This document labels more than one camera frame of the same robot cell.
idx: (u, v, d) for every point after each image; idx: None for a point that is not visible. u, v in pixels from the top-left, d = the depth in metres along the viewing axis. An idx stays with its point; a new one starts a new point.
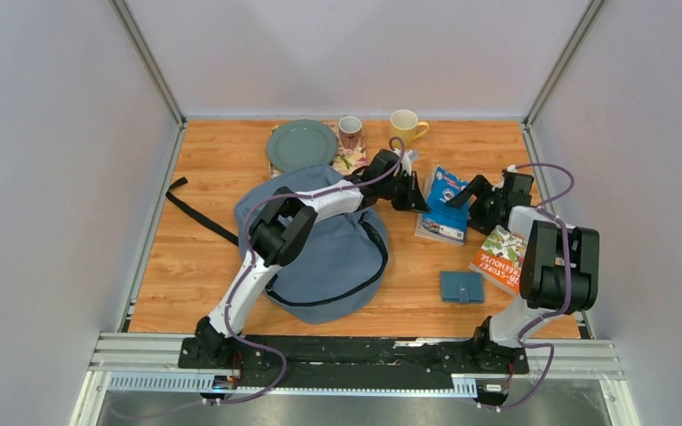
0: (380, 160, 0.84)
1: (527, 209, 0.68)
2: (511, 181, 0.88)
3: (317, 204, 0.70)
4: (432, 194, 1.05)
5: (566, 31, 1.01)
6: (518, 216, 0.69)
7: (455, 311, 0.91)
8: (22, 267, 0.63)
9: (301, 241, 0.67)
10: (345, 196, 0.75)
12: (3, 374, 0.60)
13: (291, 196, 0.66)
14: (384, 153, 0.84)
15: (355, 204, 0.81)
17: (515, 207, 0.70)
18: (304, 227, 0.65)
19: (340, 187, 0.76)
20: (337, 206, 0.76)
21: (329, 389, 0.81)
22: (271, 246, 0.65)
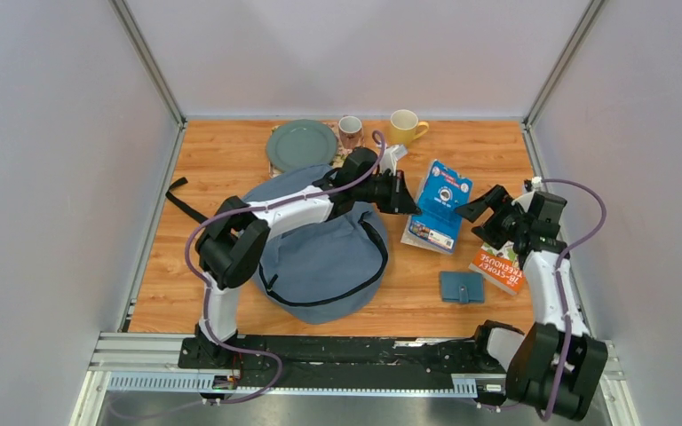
0: (354, 161, 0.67)
1: (545, 261, 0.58)
2: (539, 205, 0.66)
3: (270, 219, 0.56)
4: (424, 193, 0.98)
5: (565, 31, 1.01)
6: (530, 265, 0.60)
7: (455, 311, 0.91)
8: (24, 266, 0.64)
9: (255, 258, 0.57)
10: (310, 206, 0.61)
12: (3, 373, 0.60)
13: (239, 209, 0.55)
14: (360, 151, 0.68)
15: (325, 214, 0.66)
17: (535, 253, 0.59)
18: (254, 245, 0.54)
19: (305, 193, 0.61)
20: (299, 219, 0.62)
21: (329, 389, 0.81)
22: (218, 268, 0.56)
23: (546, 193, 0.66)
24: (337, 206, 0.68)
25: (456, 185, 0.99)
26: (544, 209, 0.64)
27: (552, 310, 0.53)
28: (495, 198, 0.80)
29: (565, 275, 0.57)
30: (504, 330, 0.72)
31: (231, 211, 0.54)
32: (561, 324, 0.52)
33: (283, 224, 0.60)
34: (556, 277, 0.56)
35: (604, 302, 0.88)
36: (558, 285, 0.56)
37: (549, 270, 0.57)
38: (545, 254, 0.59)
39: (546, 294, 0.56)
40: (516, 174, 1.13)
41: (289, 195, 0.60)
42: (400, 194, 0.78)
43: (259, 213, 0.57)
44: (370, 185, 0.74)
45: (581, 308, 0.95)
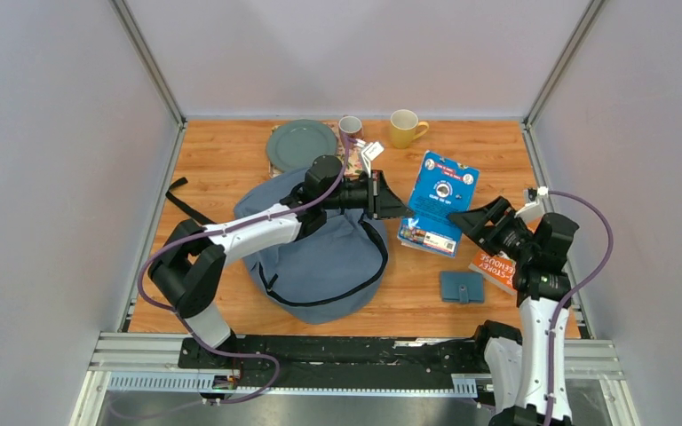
0: (313, 177, 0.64)
1: (541, 316, 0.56)
2: (546, 236, 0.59)
3: (226, 244, 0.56)
4: (418, 192, 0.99)
5: (565, 31, 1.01)
6: (525, 313, 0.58)
7: (456, 311, 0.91)
8: (23, 266, 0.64)
9: (210, 286, 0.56)
10: (274, 227, 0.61)
12: (3, 373, 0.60)
13: (191, 236, 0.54)
14: (318, 165, 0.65)
15: (292, 232, 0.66)
17: (532, 301, 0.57)
18: (209, 273, 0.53)
19: (270, 214, 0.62)
20: (263, 240, 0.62)
21: (329, 389, 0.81)
22: (172, 295, 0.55)
23: (558, 221, 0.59)
24: (308, 224, 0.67)
25: (454, 180, 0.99)
26: (550, 244, 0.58)
27: (536, 382, 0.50)
28: (495, 214, 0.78)
29: (559, 338, 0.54)
30: (505, 346, 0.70)
31: (184, 239, 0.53)
32: (543, 403, 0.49)
33: (244, 247, 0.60)
34: (549, 341, 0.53)
35: (604, 302, 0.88)
36: (549, 351, 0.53)
37: (542, 329, 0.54)
38: (543, 303, 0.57)
39: (535, 359, 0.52)
40: (516, 173, 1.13)
41: (249, 216, 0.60)
42: (378, 200, 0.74)
43: (217, 237, 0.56)
44: (343, 193, 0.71)
45: (582, 308, 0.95)
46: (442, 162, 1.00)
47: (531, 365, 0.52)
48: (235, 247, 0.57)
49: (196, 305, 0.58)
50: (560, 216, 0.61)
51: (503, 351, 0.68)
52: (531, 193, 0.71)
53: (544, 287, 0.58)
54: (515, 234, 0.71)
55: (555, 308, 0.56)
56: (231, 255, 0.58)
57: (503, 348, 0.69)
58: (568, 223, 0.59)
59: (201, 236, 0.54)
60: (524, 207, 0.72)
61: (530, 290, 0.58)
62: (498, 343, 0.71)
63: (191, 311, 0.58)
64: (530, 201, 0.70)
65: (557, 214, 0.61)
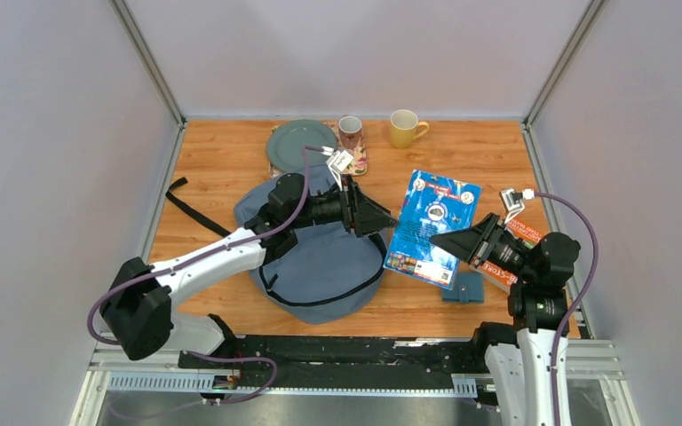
0: (274, 199, 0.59)
1: (541, 351, 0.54)
2: (546, 264, 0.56)
3: (175, 284, 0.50)
4: (408, 216, 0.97)
5: (565, 31, 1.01)
6: (524, 343, 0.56)
7: (455, 311, 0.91)
8: (23, 266, 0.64)
9: (162, 327, 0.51)
10: (233, 256, 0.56)
12: (3, 373, 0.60)
13: (133, 278, 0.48)
14: (281, 186, 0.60)
15: (258, 258, 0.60)
17: (529, 334, 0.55)
18: (156, 315, 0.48)
19: (229, 242, 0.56)
20: (223, 271, 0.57)
21: (329, 389, 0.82)
22: (121, 341, 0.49)
23: (559, 248, 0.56)
24: (277, 247, 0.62)
25: (446, 201, 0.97)
26: (549, 274, 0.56)
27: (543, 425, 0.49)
28: (490, 233, 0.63)
29: (559, 374, 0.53)
30: (504, 353, 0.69)
31: (127, 282, 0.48)
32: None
33: (201, 281, 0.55)
34: (552, 378, 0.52)
35: (604, 302, 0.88)
36: (553, 390, 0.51)
37: (543, 365, 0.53)
38: (541, 334, 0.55)
39: (540, 399, 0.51)
40: (515, 173, 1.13)
41: (205, 248, 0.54)
42: (358, 213, 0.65)
43: (164, 276, 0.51)
44: (313, 209, 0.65)
45: (582, 308, 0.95)
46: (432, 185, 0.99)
47: (535, 406, 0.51)
48: (186, 285, 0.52)
49: (147, 347, 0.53)
50: (562, 237, 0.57)
51: (503, 363, 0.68)
52: (515, 196, 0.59)
53: (543, 314, 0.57)
54: (512, 249, 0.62)
55: (553, 337, 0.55)
56: (183, 293, 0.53)
57: (503, 358, 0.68)
58: (572, 248, 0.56)
59: (146, 277, 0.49)
60: (512, 215, 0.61)
61: (528, 321, 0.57)
62: (497, 352, 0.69)
63: (143, 351, 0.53)
64: (512, 205, 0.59)
65: (562, 236, 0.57)
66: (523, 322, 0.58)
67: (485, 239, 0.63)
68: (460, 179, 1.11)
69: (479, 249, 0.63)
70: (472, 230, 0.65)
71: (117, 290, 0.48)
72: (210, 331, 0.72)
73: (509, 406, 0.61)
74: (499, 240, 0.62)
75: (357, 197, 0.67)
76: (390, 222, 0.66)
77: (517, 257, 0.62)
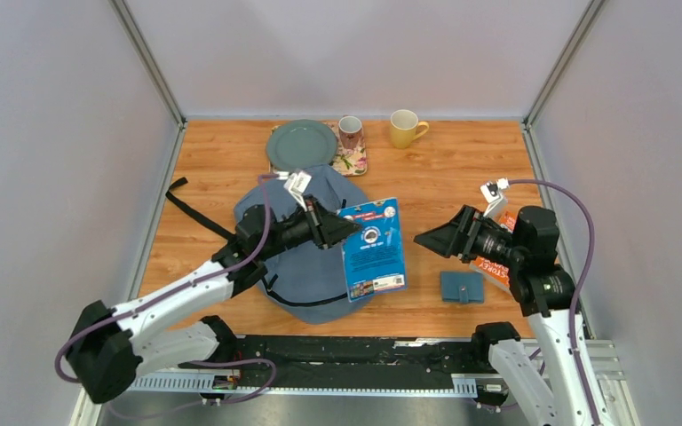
0: (243, 231, 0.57)
1: (559, 335, 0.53)
2: (531, 235, 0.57)
3: (136, 327, 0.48)
4: (350, 248, 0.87)
5: (566, 31, 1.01)
6: (540, 329, 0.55)
7: (455, 311, 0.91)
8: (23, 266, 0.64)
9: (127, 371, 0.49)
10: (200, 294, 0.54)
12: (0, 374, 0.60)
13: (89, 328, 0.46)
14: (246, 219, 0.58)
15: (228, 290, 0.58)
17: (544, 319, 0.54)
18: (114, 365, 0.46)
19: (194, 278, 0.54)
20: (194, 305, 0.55)
21: (330, 389, 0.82)
22: (84, 386, 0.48)
23: (538, 218, 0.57)
24: (247, 279, 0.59)
25: (382, 219, 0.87)
26: (535, 243, 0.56)
27: (580, 413, 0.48)
28: (467, 224, 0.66)
29: (582, 354, 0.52)
30: (508, 349, 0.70)
31: (83, 331, 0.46)
32: None
33: (166, 322, 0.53)
34: (576, 360, 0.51)
35: (605, 303, 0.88)
36: (580, 374, 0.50)
37: (565, 349, 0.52)
38: (555, 316, 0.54)
39: (570, 385, 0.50)
40: (515, 174, 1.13)
41: (169, 287, 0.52)
42: (323, 226, 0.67)
43: (126, 319, 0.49)
44: (282, 234, 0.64)
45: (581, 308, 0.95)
46: (359, 209, 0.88)
47: (567, 393, 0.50)
48: (148, 327, 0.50)
49: (119, 386, 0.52)
50: (536, 208, 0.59)
51: (511, 357, 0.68)
52: (492, 187, 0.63)
53: (551, 294, 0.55)
54: (495, 238, 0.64)
55: (568, 318, 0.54)
56: (146, 336, 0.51)
57: (509, 351, 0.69)
58: (548, 216, 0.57)
59: (105, 324, 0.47)
60: (491, 206, 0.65)
61: (538, 305, 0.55)
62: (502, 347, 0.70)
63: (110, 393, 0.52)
64: (492, 196, 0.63)
65: (535, 208, 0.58)
66: (531, 306, 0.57)
67: (465, 232, 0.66)
68: (460, 179, 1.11)
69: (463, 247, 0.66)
70: (449, 224, 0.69)
71: (76, 338, 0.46)
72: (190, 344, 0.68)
73: (527, 396, 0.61)
74: (479, 232, 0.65)
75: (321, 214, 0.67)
76: (349, 231, 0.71)
77: (500, 246, 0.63)
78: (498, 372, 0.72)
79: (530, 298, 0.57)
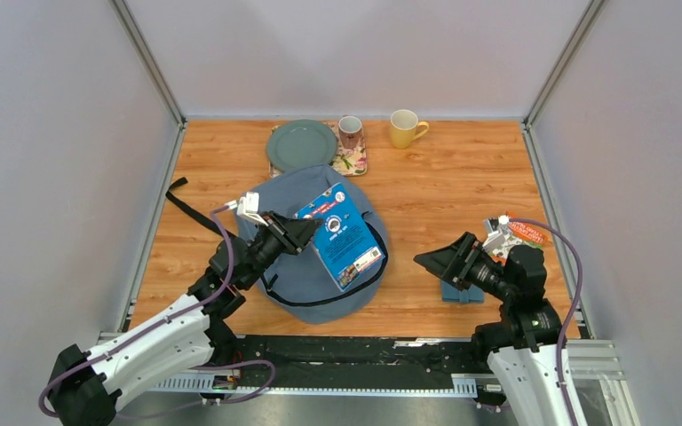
0: (215, 266, 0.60)
1: (548, 368, 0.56)
2: (522, 274, 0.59)
3: (109, 370, 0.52)
4: (321, 243, 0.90)
5: (566, 30, 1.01)
6: (530, 364, 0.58)
7: (455, 311, 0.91)
8: (21, 266, 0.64)
9: (105, 408, 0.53)
10: (173, 330, 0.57)
12: None
13: (65, 374, 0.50)
14: (217, 256, 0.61)
15: (205, 325, 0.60)
17: (534, 354, 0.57)
18: (91, 405, 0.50)
19: (169, 314, 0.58)
20: (169, 343, 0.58)
21: (329, 389, 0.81)
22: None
23: (527, 257, 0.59)
24: (224, 308, 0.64)
25: (336, 206, 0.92)
26: (525, 282, 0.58)
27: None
28: (466, 250, 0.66)
29: (569, 388, 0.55)
30: (507, 358, 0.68)
31: (59, 375, 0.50)
32: None
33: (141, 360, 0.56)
34: (564, 393, 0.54)
35: (605, 303, 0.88)
36: (567, 406, 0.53)
37: (553, 382, 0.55)
38: (544, 351, 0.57)
39: (559, 418, 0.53)
40: (516, 173, 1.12)
41: (144, 327, 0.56)
42: (290, 235, 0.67)
43: (100, 363, 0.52)
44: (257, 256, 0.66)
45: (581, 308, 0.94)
46: (313, 205, 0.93)
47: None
48: (122, 368, 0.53)
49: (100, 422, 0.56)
50: (526, 247, 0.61)
51: (511, 369, 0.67)
52: (493, 221, 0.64)
53: (539, 330, 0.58)
54: (487, 268, 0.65)
55: (555, 352, 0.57)
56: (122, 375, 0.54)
57: (509, 364, 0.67)
58: (537, 255, 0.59)
59: (79, 368, 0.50)
60: (489, 240, 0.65)
61: (527, 341, 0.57)
62: (502, 358, 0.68)
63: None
64: (493, 232, 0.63)
65: (523, 247, 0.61)
66: (521, 342, 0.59)
67: (463, 257, 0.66)
68: (460, 179, 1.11)
69: (458, 271, 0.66)
70: (448, 248, 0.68)
71: (53, 383, 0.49)
72: (176, 364, 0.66)
73: (527, 417, 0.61)
74: (474, 261, 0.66)
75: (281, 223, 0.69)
76: (313, 227, 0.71)
77: (493, 276, 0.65)
78: (498, 379, 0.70)
79: (520, 333, 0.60)
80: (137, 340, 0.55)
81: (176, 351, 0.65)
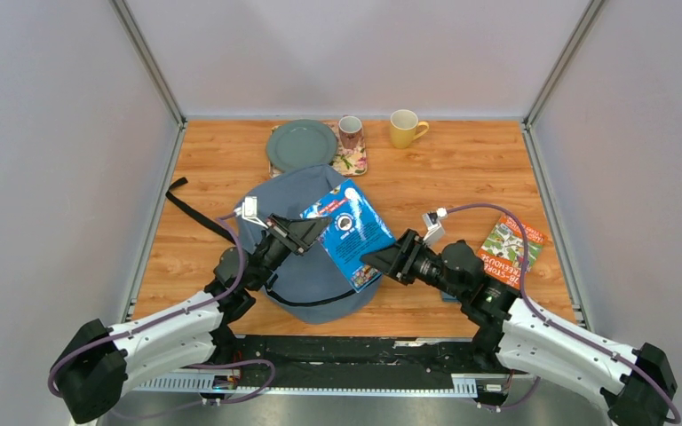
0: (220, 274, 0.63)
1: (530, 321, 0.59)
2: (462, 274, 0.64)
3: (131, 347, 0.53)
4: (332, 244, 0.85)
5: (566, 30, 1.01)
6: (519, 331, 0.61)
7: (455, 311, 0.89)
8: (20, 265, 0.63)
9: (112, 392, 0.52)
10: (193, 320, 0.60)
12: None
13: (88, 345, 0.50)
14: (221, 262, 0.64)
15: (217, 324, 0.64)
17: (511, 321, 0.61)
18: (107, 382, 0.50)
19: (188, 306, 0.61)
20: (181, 334, 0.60)
21: (329, 389, 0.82)
22: (68, 403, 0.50)
23: (458, 256, 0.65)
24: (233, 311, 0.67)
25: (346, 202, 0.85)
26: (470, 276, 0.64)
27: (598, 358, 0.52)
28: (408, 248, 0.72)
29: (556, 319, 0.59)
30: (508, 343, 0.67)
31: (83, 347, 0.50)
32: (620, 366, 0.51)
33: (154, 347, 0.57)
34: (557, 327, 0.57)
35: (605, 303, 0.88)
36: (568, 334, 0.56)
37: (543, 326, 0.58)
38: (514, 311, 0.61)
39: (574, 348, 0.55)
40: (516, 173, 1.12)
41: (167, 312, 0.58)
42: (294, 237, 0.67)
43: (122, 340, 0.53)
44: (263, 261, 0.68)
45: (581, 308, 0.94)
46: (321, 204, 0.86)
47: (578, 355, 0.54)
48: (142, 348, 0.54)
49: (97, 409, 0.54)
50: (450, 244, 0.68)
51: (521, 352, 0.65)
52: (432, 216, 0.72)
53: (498, 301, 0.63)
54: (429, 262, 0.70)
55: (522, 305, 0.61)
56: (137, 358, 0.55)
57: (516, 349, 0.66)
58: (462, 249, 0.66)
59: (103, 341, 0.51)
60: (430, 233, 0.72)
61: (498, 316, 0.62)
62: (507, 350, 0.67)
63: (90, 414, 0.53)
64: (432, 224, 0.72)
65: (455, 243, 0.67)
66: (496, 322, 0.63)
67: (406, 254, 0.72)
68: (460, 179, 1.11)
69: (401, 266, 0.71)
70: (392, 246, 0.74)
71: (75, 354, 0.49)
72: (178, 361, 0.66)
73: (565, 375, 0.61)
74: (416, 256, 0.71)
75: (284, 225, 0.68)
76: (321, 224, 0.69)
77: (434, 269, 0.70)
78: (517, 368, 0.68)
79: (490, 318, 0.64)
80: (158, 324, 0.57)
81: (180, 345, 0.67)
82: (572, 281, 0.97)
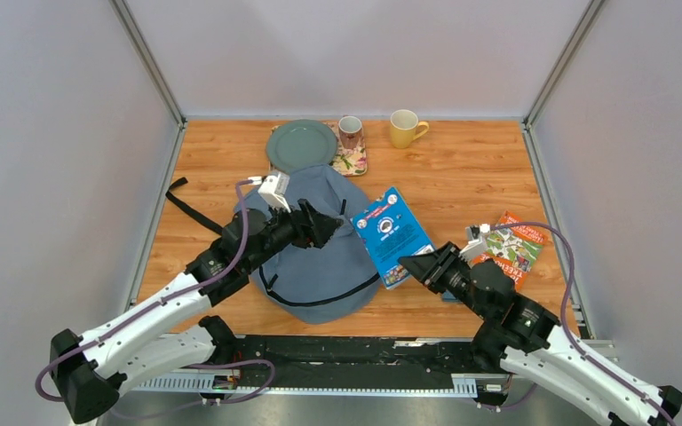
0: (228, 235, 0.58)
1: (567, 351, 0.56)
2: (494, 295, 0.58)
3: (100, 358, 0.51)
4: (371, 242, 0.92)
5: (566, 29, 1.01)
6: (549, 357, 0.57)
7: (455, 311, 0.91)
8: (20, 265, 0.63)
9: (103, 395, 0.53)
10: (168, 312, 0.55)
12: None
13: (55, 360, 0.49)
14: (234, 223, 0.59)
15: (203, 305, 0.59)
17: (549, 349, 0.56)
18: (85, 391, 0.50)
19: (162, 297, 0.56)
20: (166, 327, 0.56)
21: (329, 389, 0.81)
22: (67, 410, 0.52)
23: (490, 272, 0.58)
24: (224, 287, 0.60)
25: (387, 209, 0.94)
26: (500, 297, 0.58)
27: (629, 398, 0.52)
28: (443, 258, 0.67)
29: (590, 351, 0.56)
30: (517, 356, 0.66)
31: (51, 363, 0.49)
32: (652, 411, 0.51)
33: (137, 345, 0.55)
34: (593, 362, 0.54)
35: (605, 303, 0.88)
36: (604, 370, 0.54)
37: (579, 358, 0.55)
38: (553, 339, 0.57)
39: (607, 384, 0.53)
40: (516, 173, 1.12)
41: (136, 311, 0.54)
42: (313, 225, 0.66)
43: (91, 350, 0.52)
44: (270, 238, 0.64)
45: (581, 308, 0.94)
46: (368, 210, 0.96)
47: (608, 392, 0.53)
48: (114, 354, 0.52)
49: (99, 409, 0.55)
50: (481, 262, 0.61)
51: (528, 363, 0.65)
52: (474, 230, 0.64)
53: (531, 323, 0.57)
54: (460, 275, 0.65)
55: (561, 334, 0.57)
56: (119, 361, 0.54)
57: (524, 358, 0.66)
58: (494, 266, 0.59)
59: (71, 354, 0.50)
60: (470, 248, 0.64)
61: (535, 343, 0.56)
62: (514, 358, 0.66)
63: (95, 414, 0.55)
64: (474, 240, 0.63)
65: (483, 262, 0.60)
66: (530, 347, 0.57)
67: (439, 264, 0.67)
68: (460, 179, 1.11)
69: (432, 273, 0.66)
70: (431, 254, 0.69)
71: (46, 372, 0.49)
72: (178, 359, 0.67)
73: (573, 393, 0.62)
74: (450, 266, 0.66)
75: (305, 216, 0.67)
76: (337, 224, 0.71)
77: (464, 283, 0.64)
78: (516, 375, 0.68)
79: (524, 341, 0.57)
80: (130, 325, 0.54)
81: (179, 344, 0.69)
82: (570, 282, 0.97)
